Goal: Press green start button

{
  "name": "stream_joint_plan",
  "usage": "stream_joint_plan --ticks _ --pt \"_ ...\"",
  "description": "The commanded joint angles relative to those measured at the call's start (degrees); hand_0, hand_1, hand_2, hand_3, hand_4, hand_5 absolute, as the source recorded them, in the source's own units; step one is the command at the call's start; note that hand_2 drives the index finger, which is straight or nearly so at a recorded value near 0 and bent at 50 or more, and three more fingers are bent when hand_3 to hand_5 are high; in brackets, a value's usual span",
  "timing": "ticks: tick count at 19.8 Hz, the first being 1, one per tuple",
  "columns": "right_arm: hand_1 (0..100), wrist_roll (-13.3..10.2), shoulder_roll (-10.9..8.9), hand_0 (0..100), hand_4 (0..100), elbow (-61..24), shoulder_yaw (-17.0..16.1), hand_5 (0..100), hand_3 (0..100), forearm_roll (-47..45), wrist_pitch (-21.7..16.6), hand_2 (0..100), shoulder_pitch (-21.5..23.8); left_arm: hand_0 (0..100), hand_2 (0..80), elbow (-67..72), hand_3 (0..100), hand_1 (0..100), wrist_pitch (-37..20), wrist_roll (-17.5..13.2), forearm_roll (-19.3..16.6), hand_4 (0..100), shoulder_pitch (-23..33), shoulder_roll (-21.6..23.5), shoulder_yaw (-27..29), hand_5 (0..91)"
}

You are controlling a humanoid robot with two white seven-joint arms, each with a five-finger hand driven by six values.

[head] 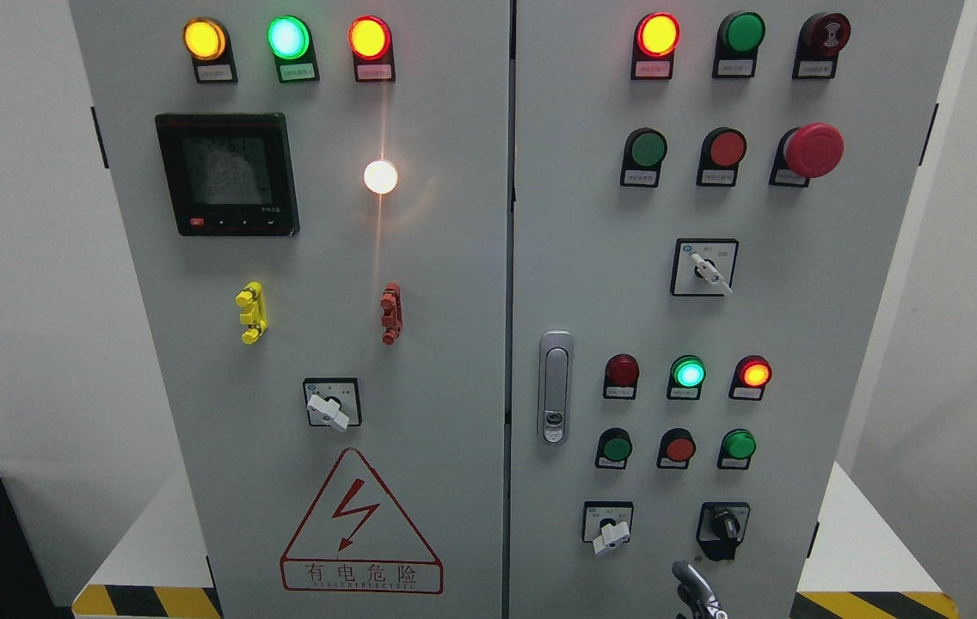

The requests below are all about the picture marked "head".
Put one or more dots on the green push button lower left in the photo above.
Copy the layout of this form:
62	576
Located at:
614	449

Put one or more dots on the green push button second row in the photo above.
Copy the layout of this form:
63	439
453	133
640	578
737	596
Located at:
644	151

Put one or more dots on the red push button lower middle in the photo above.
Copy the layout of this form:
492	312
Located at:
676	449

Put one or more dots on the green push button lower right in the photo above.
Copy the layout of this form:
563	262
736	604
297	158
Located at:
737	449

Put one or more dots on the red push button second row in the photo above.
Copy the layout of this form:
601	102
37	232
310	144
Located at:
720	156

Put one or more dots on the red emergency stop mushroom button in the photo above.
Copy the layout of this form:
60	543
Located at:
806	153

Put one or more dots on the green push button top row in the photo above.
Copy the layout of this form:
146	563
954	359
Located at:
737	45

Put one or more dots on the red test terminal block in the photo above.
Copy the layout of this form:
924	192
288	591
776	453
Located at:
391	316

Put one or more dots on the dark red indicator light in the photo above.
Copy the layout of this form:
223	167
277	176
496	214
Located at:
621	375

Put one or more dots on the white indicator light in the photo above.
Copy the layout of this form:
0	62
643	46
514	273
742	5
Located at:
381	176

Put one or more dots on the left grey cabinet door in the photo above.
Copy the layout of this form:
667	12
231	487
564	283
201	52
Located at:
433	403

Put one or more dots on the grey cabinet door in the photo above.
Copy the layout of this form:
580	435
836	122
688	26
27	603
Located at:
433	403
594	259

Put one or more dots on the lit green indicator light lower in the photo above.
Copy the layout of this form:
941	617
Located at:
686	376

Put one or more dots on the yellow test terminal block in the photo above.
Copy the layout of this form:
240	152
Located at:
252	312

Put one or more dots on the right grey cabinet door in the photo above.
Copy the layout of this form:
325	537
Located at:
594	259

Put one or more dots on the red triangle electrical warning sticker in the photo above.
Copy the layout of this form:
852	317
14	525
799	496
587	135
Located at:
356	537

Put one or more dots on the lit red indicator light lower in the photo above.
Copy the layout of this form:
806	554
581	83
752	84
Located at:
750	379

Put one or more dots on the black digital power meter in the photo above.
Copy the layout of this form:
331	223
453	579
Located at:
230	174

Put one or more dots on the red indicator light top left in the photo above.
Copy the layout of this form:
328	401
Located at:
371	43

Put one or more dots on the red indicator light top right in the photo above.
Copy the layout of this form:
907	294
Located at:
655	40

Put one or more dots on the green indicator light top left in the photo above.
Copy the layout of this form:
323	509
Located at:
293	49

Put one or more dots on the yellow indicator light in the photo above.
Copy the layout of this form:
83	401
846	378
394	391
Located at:
208	44

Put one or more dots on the red buzzer alarm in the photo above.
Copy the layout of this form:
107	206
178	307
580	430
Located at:
823	37

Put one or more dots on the white platform base hazard stripes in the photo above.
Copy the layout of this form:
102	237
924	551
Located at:
858	568

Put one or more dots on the silver cabinet door handle lock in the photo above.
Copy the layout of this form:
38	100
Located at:
556	360

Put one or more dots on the left door rotary selector switch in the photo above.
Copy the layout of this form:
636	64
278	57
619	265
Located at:
332	402

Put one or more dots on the upper right rotary selector switch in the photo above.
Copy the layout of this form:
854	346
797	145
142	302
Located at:
703	267

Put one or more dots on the lower white rotary selector switch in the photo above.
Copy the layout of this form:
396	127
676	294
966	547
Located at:
606	524

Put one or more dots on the black knob selector switch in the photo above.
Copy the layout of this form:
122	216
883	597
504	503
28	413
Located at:
721	529

